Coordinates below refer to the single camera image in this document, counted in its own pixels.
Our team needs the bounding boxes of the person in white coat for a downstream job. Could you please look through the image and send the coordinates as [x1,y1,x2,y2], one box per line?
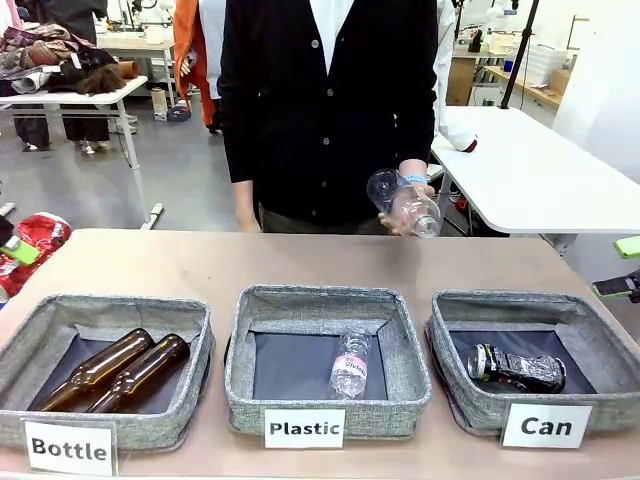
[430,0,479,154]

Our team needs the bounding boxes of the person in orange jacket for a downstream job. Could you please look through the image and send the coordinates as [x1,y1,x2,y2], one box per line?
[172,0,227,135]

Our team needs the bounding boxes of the red plastic bag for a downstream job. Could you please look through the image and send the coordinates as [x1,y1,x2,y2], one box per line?
[0,211,73,298]

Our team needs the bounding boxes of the grey fabric basket labelled Plastic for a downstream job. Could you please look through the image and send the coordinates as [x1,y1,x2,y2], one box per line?
[224,284,433,442]

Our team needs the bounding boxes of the white sign reading Plastic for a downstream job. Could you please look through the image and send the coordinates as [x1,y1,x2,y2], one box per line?
[263,408,347,450]

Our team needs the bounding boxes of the person left forearm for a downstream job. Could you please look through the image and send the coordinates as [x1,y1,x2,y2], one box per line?
[398,158,430,178]

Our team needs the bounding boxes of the dark crushed drink can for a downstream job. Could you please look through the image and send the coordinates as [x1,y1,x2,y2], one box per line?
[466,343,568,395]

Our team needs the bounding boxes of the person left hand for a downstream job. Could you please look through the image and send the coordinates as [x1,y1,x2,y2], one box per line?
[377,180,437,237]

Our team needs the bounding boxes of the person in dark trousers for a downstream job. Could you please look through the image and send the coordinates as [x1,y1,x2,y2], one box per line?
[13,0,112,155]

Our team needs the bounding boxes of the brown glass bottle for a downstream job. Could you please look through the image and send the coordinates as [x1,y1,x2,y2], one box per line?
[87,333,193,415]
[29,327,156,413]

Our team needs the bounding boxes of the grey fabric basket labelled Bottle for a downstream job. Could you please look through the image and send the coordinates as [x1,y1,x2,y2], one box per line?
[0,293,217,454]

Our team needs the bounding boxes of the white background work table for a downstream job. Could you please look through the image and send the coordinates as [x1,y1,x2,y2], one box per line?
[96,29,177,107]

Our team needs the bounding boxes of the white sign reading Can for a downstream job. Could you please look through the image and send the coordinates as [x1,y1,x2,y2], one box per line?
[501,402,594,449]

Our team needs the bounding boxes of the black tripod pole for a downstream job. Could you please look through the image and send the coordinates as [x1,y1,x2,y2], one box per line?
[499,0,541,111]

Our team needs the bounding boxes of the large white rounded table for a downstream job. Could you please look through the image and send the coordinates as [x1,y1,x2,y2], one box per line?
[428,105,640,237]

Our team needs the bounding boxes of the white sign reading Bottle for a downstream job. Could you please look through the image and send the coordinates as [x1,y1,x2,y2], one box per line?
[23,420,119,477]

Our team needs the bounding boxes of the pile of dark clothes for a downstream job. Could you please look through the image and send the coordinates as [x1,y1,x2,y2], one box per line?
[0,22,142,97]

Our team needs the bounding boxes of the person torso in black cardigan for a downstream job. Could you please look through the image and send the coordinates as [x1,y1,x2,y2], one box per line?
[218,0,439,236]

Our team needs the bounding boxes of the person right forearm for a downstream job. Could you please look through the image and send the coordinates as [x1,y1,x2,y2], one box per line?
[232,178,263,234]

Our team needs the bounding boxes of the white table with clothes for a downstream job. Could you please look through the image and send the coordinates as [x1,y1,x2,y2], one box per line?
[0,74,165,227]

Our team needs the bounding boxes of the stack of clear plastic boxes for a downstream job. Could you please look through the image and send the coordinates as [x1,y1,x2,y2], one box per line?
[526,42,572,77]

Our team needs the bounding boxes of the grey fabric basket labelled Can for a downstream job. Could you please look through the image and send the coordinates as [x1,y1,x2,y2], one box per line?
[424,289,640,435]

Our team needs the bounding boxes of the small carton on floor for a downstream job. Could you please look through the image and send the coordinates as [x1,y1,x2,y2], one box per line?
[150,86,170,122]

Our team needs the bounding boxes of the wooden workbench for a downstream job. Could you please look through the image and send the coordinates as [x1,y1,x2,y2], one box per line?
[482,64,562,110]

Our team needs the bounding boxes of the clear plastic bottle without label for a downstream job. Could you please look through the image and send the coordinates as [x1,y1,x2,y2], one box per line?
[366,168,444,240]

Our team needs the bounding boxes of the clear plastic bottle pink label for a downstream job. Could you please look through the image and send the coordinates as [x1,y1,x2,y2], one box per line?
[328,330,375,401]

